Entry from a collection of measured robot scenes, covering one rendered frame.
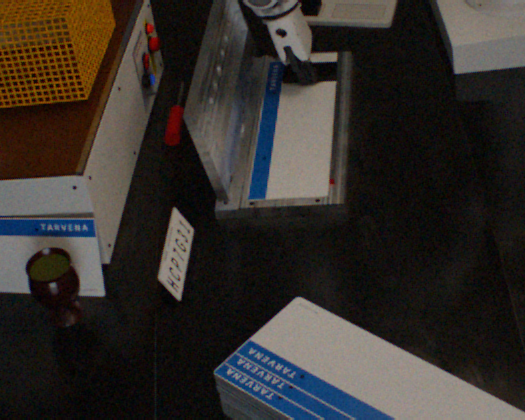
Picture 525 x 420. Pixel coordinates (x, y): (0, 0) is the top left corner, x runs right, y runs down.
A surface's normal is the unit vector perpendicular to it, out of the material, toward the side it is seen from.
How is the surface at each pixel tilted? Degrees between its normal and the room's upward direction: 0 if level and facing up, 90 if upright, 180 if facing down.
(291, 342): 0
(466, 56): 90
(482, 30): 4
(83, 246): 69
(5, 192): 90
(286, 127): 0
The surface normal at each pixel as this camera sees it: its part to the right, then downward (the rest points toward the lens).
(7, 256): -0.20, 0.35
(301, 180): -0.15, -0.75
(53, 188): -0.10, 0.66
